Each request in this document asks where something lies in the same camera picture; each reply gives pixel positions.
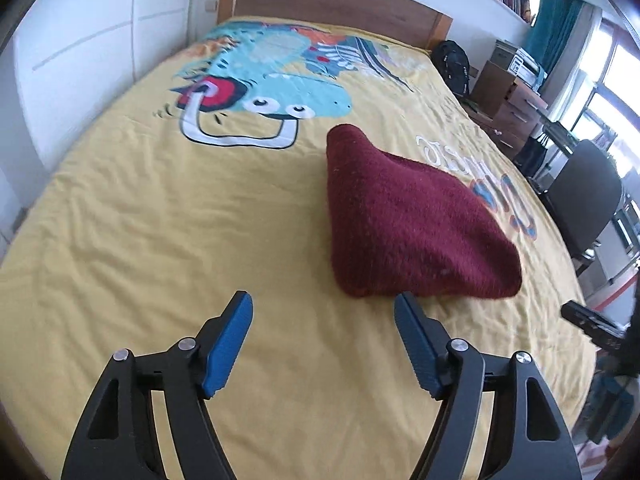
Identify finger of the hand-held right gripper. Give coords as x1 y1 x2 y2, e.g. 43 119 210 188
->
561 300 626 353

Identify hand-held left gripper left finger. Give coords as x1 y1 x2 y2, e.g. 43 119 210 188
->
61 290 254 480

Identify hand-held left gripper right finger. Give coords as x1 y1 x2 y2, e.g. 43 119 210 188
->
394 291 583 480

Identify maroon knitted sweater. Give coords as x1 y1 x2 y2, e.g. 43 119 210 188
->
325 123 523 301

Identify black office chair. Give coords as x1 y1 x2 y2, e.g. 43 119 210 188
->
542 140 623 276

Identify yellow printed bed cover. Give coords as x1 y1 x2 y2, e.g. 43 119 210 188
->
0 16 598 480

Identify wooden drawer cabinet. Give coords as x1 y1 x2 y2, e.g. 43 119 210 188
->
492 80 551 158

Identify window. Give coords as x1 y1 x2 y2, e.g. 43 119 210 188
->
570 10 640 171

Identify cardboard box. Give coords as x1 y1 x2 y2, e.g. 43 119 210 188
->
471 60 518 118

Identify white printer on cabinet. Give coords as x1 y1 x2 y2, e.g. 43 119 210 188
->
492 40 548 86

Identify black backpack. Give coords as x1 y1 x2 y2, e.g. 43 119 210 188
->
430 40 472 97

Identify teal curtain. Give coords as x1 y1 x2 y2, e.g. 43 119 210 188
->
522 0 586 116

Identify white wardrobe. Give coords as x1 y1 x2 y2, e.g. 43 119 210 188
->
10 0 201 171

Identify wooden headboard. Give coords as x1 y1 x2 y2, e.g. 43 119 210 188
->
218 0 454 51

